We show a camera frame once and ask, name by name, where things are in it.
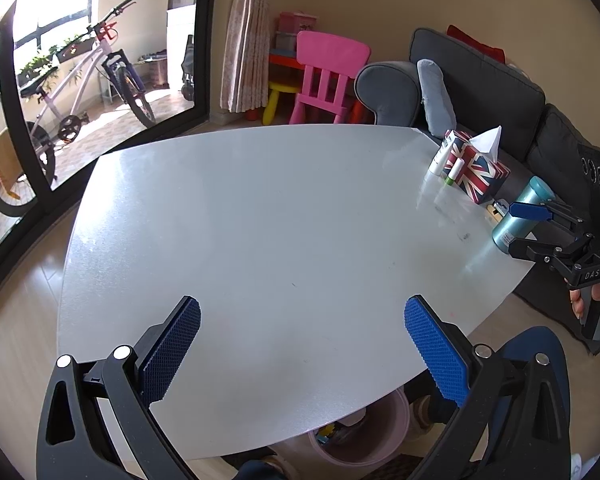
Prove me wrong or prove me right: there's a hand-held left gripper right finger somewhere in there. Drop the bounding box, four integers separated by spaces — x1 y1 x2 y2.
404 295 573 480

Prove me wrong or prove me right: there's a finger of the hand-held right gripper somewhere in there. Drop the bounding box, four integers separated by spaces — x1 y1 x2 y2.
509 200 586 234
509 234 596 274

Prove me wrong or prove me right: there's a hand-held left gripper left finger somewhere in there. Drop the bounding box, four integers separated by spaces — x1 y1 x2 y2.
36 296 202 480

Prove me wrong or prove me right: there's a pink trash bin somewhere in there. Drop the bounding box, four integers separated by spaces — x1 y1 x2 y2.
307 387 412 463

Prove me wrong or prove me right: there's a white pouch with black strap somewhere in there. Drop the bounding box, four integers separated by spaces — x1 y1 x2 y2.
337 407 366 433

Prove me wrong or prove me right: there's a person's right hand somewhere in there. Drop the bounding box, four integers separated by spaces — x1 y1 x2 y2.
568 280 600 321

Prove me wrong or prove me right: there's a teal bottle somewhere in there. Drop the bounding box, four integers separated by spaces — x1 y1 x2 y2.
491 176 556 253

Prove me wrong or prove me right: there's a person's right shoe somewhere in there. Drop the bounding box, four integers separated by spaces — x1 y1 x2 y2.
410 395 443 441

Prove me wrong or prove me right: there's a person's shoe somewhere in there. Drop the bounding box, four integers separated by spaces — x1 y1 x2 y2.
410 395 443 441
219 447 291 471

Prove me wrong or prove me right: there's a flag print tissue box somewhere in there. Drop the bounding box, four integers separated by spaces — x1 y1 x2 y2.
444 129 512 206

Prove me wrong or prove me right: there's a person's right leg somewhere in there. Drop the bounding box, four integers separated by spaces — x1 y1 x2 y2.
485 326 571 480

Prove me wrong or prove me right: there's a person's leg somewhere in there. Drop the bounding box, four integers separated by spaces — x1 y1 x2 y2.
237 460 286 480
485 326 571 480

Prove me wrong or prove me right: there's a white tissue sheet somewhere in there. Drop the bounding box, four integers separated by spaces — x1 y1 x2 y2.
469 125 503 154

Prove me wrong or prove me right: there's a white stick with green cap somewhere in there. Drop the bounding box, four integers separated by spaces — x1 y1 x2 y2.
445 157 465 186

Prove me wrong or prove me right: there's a white tube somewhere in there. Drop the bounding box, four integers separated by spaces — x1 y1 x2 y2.
427 137 453 177

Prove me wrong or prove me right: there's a brown woven mat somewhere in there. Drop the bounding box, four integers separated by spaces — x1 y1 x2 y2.
375 452 431 480

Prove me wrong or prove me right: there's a person's left shoe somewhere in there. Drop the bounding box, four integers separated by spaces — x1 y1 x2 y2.
219 447 291 471

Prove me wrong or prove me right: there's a dark grey sofa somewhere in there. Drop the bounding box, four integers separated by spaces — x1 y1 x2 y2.
355 27 600 356

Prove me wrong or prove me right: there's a light grey cushion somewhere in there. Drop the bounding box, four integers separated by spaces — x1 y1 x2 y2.
416 59 458 135

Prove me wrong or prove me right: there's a person's left leg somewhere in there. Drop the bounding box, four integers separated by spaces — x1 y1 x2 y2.
237 460 286 480

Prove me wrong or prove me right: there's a red cushion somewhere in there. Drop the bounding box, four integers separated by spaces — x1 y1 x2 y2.
446 24 507 58

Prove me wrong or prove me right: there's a white bicycle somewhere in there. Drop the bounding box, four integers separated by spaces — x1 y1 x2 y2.
0 0 158 218

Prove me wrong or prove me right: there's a cardboard box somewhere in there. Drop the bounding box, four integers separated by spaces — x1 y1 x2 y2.
0 127 23 186

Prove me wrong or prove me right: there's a pink child chair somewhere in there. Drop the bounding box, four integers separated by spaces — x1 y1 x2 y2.
288 30 372 125

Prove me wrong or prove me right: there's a yellow stool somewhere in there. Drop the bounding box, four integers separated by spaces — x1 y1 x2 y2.
261 81 301 126

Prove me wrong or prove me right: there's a black trolley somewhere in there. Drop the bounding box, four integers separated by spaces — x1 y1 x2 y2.
180 35 197 101

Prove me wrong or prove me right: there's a red small table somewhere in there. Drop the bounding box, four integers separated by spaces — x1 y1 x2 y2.
269 49 376 123

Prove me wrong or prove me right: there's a pink storage box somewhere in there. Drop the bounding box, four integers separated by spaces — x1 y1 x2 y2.
278 11 318 33

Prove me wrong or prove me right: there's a white cabinet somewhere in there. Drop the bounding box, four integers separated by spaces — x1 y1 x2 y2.
166 5 197 86

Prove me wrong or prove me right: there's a long planter with plants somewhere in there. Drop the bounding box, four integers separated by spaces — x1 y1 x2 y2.
17 35 98 86

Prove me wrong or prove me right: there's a patterned curtain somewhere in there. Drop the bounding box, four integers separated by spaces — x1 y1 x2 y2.
219 0 273 113

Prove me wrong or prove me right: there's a black sliding door frame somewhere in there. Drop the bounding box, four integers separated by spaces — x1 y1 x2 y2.
0 0 221 301

